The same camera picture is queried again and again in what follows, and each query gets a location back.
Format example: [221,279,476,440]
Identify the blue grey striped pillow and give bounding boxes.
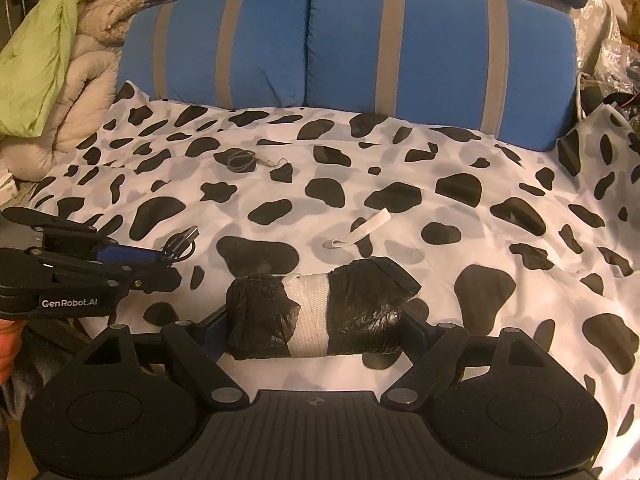
[117,0,312,112]
[305,0,579,154]

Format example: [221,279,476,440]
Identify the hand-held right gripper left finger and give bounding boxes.
[75,309,251,408]

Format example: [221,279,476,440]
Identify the white cord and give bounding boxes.
[574,71,593,122]

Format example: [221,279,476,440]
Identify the light green blanket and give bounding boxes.
[0,0,173,137]

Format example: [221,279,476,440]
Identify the silver patterned bag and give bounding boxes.
[570,0,623,78]

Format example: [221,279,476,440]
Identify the small black cloth piece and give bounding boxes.
[269,159,297,184]

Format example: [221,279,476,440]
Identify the black garbage bag roll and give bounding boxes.
[225,256,423,369]

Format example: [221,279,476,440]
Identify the cow print blanket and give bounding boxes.
[27,80,640,480]

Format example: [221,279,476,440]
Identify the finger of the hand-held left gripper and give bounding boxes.
[1,206,168,265]
[30,247,182,295]

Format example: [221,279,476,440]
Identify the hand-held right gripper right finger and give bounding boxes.
[382,304,562,408]

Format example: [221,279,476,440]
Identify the white elastic strap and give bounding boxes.
[322,210,392,251]

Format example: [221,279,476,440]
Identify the orange cloth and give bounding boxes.
[0,317,29,387]

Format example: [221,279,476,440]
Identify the grey hair tie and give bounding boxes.
[214,148,275,174]

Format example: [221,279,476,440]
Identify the beige and green blankets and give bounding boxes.
[0,0,153,182]

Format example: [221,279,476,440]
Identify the brown plush toy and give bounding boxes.
[619,0,640,45]

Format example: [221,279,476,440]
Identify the clear plastic bag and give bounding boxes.
[595,35,640,98]

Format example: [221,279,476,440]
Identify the black hair ties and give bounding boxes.
[160,226,202,264]

